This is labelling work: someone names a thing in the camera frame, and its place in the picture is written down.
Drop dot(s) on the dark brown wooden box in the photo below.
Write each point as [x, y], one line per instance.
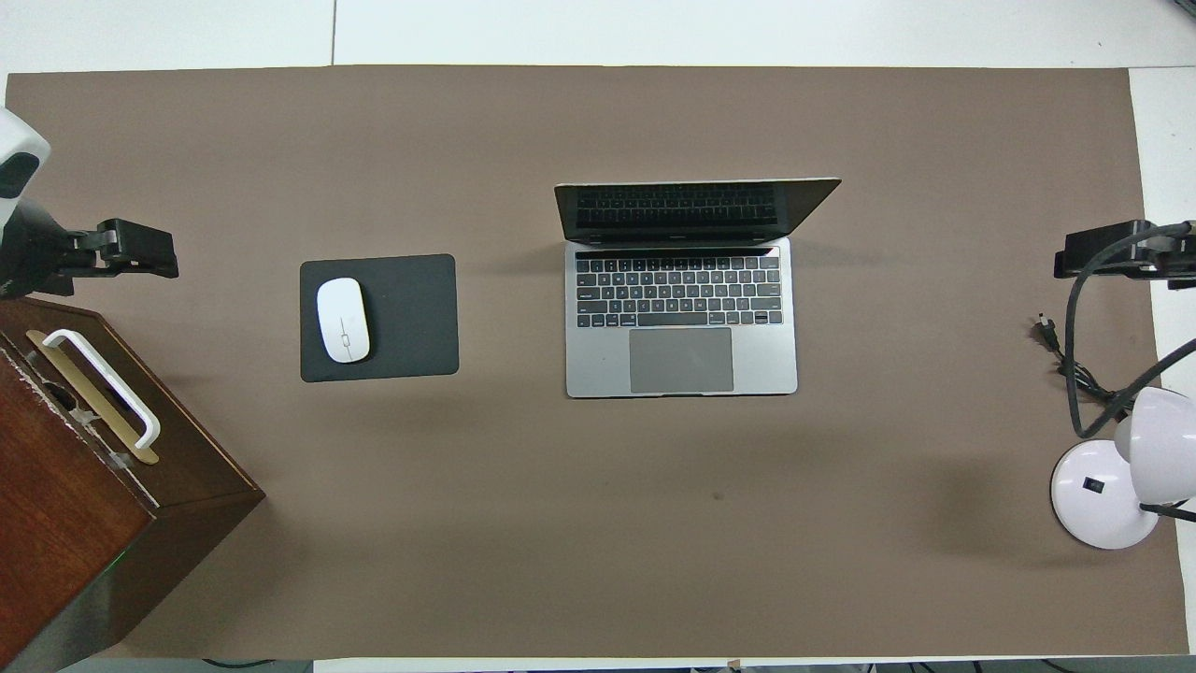
[56, 523]

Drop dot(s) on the brown table mat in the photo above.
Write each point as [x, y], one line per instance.
[598, 121]

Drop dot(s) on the silver grey laptop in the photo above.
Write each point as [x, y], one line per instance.
[598, 374]

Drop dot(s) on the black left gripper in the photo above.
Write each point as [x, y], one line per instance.
[28, 257]

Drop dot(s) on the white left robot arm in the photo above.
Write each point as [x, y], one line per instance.
[14, 140]

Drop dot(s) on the black mouse pad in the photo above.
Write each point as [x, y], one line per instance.
[411, 318]

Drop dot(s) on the white computer mouse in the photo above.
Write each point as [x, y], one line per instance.
[343, 318]

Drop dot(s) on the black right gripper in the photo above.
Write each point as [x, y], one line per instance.
[1179, 266]

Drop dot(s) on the white desk lamp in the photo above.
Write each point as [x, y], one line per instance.
[1093, 505]

